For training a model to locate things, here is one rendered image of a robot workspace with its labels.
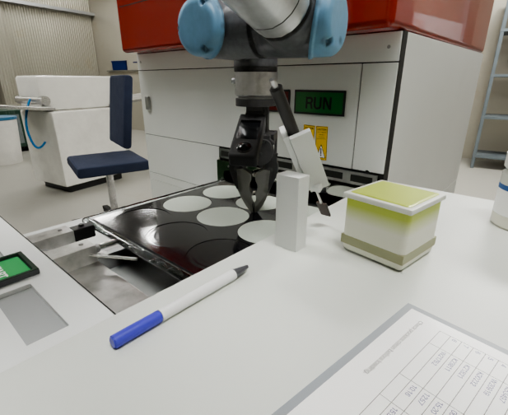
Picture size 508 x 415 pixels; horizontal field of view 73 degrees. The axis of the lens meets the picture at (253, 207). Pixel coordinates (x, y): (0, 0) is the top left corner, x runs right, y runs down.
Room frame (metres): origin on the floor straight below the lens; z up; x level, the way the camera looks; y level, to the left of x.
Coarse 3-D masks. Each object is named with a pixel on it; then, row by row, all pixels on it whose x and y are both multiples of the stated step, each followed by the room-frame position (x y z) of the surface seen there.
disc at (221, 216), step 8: (216, 208) 0.65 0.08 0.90; (224, 208) 0.65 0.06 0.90; (232, 208) 0.65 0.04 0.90; (200, 216) 0.61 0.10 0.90; (208, 216) 0.61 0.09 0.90; (216, 216) 0.61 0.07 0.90; (224, 216) 0.61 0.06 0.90; (232, 216) 0.61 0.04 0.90; (240, 216) 0.61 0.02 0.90; (248, 216) 0.61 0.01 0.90; (208, 224) 0.57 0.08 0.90; (216, 224) 0.57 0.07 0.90; (224, 224) 0.57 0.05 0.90; (232, 224) 0.57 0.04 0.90
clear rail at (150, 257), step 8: (96, 224) 0.56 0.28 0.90; (104, 232) 0.53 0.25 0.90; (112, 232) 0.52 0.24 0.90; (120, 240) 0.50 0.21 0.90; (128, 240) 0.49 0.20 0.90; (128, 248) 0.48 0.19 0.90; (136, 248) 0.47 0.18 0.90; (144, 256) 0.45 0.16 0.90; (152, 256) 0.44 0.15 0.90; (160, 264) 0.42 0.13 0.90; (168, 264) 0.42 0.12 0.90; (168, 272) 0.41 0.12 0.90; (176, 272) 0.40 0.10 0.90; (184, 272) 0.40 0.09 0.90
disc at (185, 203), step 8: (168, 200) 0.70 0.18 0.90; (176, 200) 0.70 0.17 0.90; (184, 200) 0.70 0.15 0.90; (192, 200) 0.70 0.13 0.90; (200, 200) 0.70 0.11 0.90; (208, 200) 0.70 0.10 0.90; (168, 208) 0.65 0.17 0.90; (176, 208) 0.65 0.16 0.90; (184, 208) 0.65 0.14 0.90; (192, 208) 0.65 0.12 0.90; (200, 208) 0.65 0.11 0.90
